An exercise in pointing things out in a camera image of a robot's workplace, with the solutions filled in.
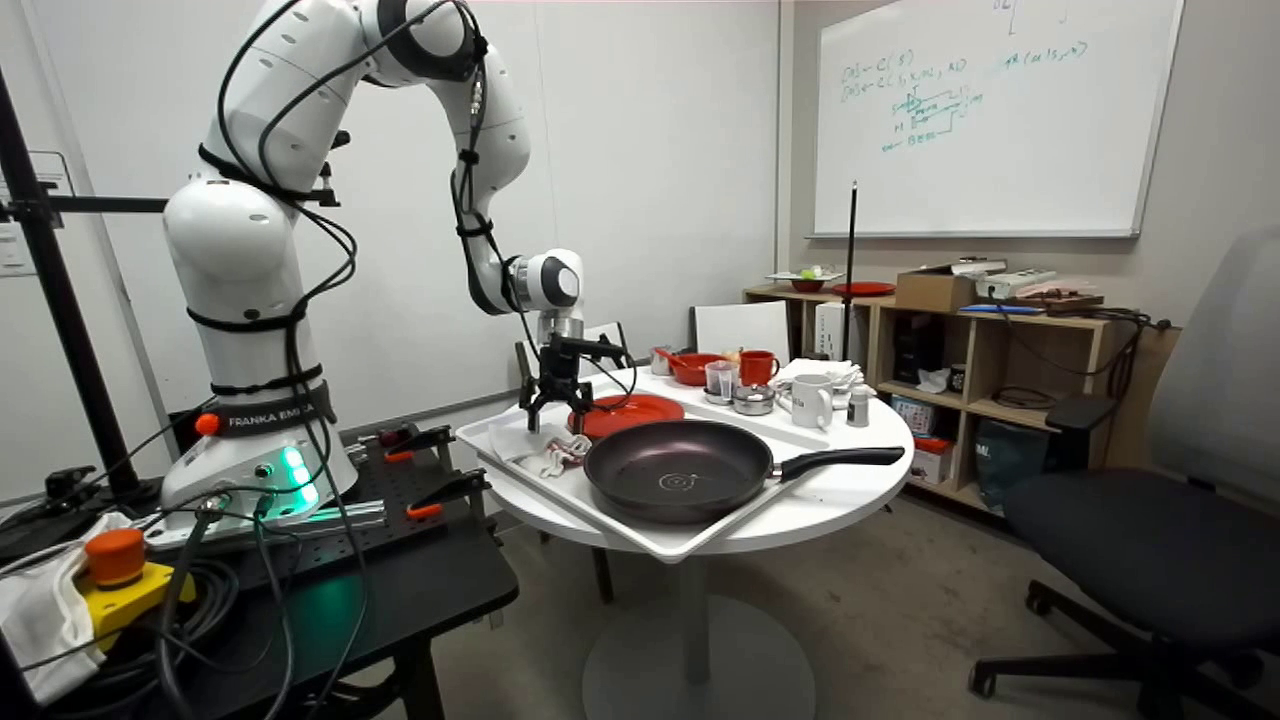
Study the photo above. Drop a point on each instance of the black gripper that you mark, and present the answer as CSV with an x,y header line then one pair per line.
x,y
564,367

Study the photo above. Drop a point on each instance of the red-brown round plate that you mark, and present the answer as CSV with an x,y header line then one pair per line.
x,y
633,417

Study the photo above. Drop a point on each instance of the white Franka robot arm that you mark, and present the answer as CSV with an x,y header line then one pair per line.
x,y
234,254

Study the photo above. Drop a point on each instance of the red plate on shelf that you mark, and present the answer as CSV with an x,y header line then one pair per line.
x,y
867,291

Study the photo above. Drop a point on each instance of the white rectangular tray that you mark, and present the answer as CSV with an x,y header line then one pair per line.
x,y
546,485

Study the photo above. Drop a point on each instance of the black frying pan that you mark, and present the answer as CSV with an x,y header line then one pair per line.
x,y
675,472

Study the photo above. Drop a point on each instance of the red bowl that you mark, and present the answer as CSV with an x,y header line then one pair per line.
x,y
692,369

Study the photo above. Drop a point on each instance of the clear plastic measuring cup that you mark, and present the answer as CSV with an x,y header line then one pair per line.
x,y
718,386

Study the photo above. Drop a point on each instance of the black orange clamp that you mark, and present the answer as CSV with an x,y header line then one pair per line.
x,y
425,510
401,458

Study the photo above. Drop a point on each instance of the plain white folding chair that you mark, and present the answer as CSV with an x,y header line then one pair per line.
x,y
742,329

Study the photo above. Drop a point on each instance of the red cup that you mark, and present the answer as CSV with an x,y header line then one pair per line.
x,y
759,369

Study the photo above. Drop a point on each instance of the black robot cart table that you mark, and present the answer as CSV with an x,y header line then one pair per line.
x,y
425,585

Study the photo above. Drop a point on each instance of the white printed mug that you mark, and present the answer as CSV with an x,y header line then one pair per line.
x,y
810,402

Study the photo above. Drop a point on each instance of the plain white towel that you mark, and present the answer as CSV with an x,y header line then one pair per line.
x,y
821,369

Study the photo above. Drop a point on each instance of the small dark bowl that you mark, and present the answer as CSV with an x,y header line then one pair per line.
x,y
810,282

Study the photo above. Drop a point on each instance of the small silver shaker can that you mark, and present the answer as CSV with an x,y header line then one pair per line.
x,y
859,409

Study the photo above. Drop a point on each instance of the thin black pole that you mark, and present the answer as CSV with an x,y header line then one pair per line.
x,y
852,267

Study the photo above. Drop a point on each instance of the red lidded white container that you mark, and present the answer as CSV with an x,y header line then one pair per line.
x,y
934,462

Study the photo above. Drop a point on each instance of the cardboard box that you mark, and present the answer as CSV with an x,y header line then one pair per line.
x,y
934,291

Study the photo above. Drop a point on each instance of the dark blue storage bin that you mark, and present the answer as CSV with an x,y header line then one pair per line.
x,y
1009,465

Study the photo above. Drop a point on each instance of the orange yellow emergency stop button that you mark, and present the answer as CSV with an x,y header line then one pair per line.
x,y
118,560

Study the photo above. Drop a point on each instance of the wooden shelf unit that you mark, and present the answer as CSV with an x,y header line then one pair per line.
x,y
1055,347

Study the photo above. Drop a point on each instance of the crumpled white rag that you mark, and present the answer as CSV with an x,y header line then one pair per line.
x,y
40,624

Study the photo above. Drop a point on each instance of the grey black office chair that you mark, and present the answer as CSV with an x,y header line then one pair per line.
x,y
1144,545

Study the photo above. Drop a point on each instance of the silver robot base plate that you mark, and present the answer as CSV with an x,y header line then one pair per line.
x,y
348,518

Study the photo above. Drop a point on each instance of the round white pedestal table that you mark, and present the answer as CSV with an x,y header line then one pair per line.
x,y
852,485

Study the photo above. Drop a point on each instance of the black metal camera stand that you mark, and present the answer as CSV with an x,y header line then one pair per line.
x,y
55,282

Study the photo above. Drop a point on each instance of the wall whiteboard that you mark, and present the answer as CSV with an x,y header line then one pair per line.
x,y
1012,132

